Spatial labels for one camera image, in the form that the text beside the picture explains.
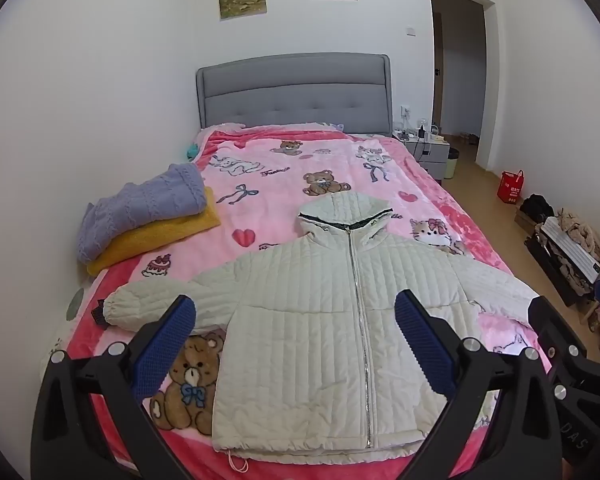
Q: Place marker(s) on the black bag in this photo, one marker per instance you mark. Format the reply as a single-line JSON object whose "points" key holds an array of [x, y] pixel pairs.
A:
{"points": [[536, 206]]}

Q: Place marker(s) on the cardboard box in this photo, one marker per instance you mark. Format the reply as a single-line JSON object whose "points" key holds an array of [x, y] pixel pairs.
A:
{"points": [[525, 221]]}

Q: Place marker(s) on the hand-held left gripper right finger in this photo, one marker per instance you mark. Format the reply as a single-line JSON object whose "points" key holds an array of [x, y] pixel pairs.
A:
{"points": [[422, 340]]}

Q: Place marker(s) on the pink printed blanket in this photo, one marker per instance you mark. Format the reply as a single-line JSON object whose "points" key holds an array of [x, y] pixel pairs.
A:
{"points": [[280, 175]]}

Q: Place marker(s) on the red shopping bag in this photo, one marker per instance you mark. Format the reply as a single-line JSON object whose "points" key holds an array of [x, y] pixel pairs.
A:
{"points": [[510, 189]]}

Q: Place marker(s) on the white bedside device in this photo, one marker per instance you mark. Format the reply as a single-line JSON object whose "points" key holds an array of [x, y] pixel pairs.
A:
{"points": [[432, 132]]}

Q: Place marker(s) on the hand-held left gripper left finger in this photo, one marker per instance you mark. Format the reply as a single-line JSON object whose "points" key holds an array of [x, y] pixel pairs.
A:
{"points": [[167, 340]]}

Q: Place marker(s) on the pale trash bin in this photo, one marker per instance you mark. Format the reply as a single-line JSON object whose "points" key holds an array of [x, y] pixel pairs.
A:
{"points": [[452, 164]]}

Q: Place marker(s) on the white quilted hooded jacket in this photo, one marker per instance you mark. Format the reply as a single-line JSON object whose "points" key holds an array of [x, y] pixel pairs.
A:
{"points": [[300, 310]]}

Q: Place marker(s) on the grey upholstered bed headboard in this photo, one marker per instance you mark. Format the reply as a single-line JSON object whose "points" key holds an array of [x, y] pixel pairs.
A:
{"points": [[295, 90]]}

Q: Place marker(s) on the white grey nightstand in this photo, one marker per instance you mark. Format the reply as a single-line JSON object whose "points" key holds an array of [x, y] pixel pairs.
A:
{"points": [[432, 159]]}

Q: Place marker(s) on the yellow folded sweater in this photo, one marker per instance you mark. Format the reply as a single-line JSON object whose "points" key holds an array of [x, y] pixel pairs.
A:
{"points": [[172, 232]]}

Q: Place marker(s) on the teal small cloth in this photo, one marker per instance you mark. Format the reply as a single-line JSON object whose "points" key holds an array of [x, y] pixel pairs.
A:
{"points": [[192, 152]]}

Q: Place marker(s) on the white door frame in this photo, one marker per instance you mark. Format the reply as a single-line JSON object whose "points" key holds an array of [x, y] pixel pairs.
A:
{"points": [[489, 85]]}

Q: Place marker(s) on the purple knit sweater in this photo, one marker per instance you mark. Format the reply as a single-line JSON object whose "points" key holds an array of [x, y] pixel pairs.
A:
{"points": [[140, 200]]}

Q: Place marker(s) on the brown plush cloth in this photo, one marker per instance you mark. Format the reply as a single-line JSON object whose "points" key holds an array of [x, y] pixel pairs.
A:
{"points": [[585, 232]]}

